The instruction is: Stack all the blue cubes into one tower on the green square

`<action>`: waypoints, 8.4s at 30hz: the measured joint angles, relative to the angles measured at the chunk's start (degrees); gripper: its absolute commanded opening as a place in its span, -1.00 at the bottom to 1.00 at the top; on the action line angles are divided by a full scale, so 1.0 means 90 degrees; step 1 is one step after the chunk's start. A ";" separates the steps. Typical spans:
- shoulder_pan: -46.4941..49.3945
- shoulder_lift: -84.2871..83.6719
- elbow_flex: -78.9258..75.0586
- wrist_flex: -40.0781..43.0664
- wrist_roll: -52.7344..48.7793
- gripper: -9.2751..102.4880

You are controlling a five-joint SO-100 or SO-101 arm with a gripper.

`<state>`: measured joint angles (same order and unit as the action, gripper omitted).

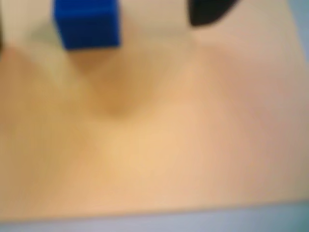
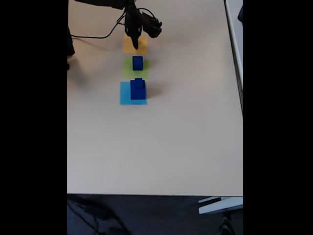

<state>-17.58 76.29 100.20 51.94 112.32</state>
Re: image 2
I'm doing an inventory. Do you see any medium blue cube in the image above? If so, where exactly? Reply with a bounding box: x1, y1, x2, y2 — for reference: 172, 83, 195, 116
132, 56, 144, 71

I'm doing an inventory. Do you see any large blue cube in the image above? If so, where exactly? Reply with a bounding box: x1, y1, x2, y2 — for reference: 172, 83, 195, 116
130, 80, 147, 100

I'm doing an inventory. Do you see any orange paper square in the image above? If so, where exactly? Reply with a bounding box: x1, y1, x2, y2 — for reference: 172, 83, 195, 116
122, 34, 149, 55

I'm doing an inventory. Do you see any green paper square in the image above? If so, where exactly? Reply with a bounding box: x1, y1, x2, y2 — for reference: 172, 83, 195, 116
122, 57, 149, 79

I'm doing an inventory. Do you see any light blue paper square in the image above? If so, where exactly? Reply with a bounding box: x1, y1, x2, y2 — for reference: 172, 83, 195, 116
119, 81, 148, 106

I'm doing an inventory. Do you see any white neighbouring table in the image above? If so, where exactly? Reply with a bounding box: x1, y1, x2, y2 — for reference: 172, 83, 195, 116
224, 0, 244, 116

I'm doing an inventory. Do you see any white table foot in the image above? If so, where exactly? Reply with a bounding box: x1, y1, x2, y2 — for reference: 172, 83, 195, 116
198, 196, 244, 215

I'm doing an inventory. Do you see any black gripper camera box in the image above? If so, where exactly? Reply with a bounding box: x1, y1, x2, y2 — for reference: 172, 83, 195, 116
141, 11, 163, 39

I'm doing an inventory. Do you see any black floor cable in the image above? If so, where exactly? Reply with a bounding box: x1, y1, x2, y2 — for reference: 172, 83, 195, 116
219, 211, 236, 235
67, 195, 130, 235

